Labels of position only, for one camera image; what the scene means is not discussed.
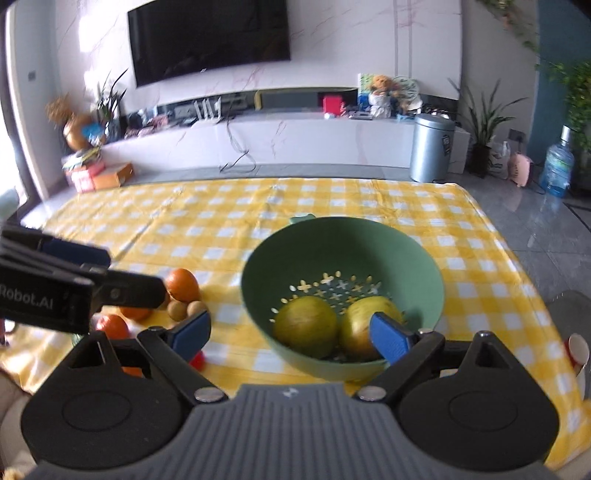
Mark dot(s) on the small red fruit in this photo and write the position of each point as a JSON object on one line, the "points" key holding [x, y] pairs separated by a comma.
{"points": [[198, 361]]}

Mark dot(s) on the white router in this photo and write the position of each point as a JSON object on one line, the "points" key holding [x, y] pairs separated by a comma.
{"points": [[205, 117]]}

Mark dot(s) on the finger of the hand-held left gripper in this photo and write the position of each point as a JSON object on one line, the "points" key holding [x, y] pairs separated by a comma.
{"points": [[134, 290], [74, 253]]}

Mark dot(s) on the small brown fruit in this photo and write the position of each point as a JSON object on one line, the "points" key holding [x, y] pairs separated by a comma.
{"points": [[176, 310], [196, 307]]}

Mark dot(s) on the white TV cabinet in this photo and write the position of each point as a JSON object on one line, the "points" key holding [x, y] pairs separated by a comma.
{"points": [[323, 143]]}

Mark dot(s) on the red and white box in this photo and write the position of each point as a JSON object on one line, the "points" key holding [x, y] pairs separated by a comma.
{"points": [[83, 181]]}

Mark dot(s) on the wall socket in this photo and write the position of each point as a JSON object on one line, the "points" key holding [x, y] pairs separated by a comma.
{"points": [[517, 136]]}

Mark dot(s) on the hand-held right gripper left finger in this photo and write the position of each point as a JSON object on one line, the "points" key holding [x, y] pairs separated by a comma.
{"points": [[191, 332]]}

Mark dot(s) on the hanging vine plant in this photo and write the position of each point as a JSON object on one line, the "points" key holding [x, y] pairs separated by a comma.
{"points": [[512, 18]]}

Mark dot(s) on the white plastic bag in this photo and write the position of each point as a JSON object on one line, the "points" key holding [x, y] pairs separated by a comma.
{"points": [[498, 159]]}

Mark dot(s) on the orange cardboard box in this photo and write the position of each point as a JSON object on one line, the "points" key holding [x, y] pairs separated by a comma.
{"points": [[113, 176]]}

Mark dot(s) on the gold vase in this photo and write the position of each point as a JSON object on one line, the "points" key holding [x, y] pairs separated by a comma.
{"points": [[78, 134]]}

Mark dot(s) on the silver trash can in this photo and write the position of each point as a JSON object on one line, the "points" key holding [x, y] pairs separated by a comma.
{"points": [[429, 147]]}

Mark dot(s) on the black wall television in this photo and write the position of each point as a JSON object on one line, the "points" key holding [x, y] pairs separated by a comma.
{"points": [[207, 37]]}

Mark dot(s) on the green colander bowl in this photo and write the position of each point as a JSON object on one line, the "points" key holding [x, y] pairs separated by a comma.
{"points": [[323, 244]]}

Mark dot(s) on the green picture card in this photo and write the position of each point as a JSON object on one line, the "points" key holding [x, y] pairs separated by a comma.
{"points": [[366, 82]]}

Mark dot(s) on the climbing vine plant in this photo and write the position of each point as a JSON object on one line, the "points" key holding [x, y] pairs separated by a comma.
{"points": [[575, 92]]}

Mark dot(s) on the potted plant in black pot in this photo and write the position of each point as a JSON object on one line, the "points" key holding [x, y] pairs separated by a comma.
{"points": [[480, 159]]}

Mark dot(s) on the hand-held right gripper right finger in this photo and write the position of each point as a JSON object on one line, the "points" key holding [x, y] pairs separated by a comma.
{"points": [[390, 339]]}

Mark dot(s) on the yellow lemon in bowl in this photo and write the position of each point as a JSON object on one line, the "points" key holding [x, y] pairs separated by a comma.
{"points": [[304, 325]]}

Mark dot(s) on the green plant in glass vase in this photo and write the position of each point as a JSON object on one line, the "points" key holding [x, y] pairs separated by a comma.
{"points": [[110, 99]]}

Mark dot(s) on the red and white container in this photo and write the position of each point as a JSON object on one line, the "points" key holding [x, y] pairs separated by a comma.
{"points": [[577, 350]]}

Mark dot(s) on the yellow green pear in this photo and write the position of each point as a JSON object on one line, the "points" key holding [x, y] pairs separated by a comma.
{"points": [[358, 323]]}

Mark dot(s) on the pink pig stool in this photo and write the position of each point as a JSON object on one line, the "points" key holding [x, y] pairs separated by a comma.
{"points": [[521, 170]]}

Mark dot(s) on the yellow checked tablecloth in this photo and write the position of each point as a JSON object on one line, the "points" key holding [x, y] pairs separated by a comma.
{"points": [[231, 207]]}

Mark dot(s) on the round hand fan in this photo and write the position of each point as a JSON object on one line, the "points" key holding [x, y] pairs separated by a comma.
{"points": [[406, 87]]}

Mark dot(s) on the teddy bear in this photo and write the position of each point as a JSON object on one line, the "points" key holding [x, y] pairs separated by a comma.
{"points": [[381, 94]]}

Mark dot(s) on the blue water jug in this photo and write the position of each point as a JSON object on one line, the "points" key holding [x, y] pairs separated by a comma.
{"points": [[556, 166]]}

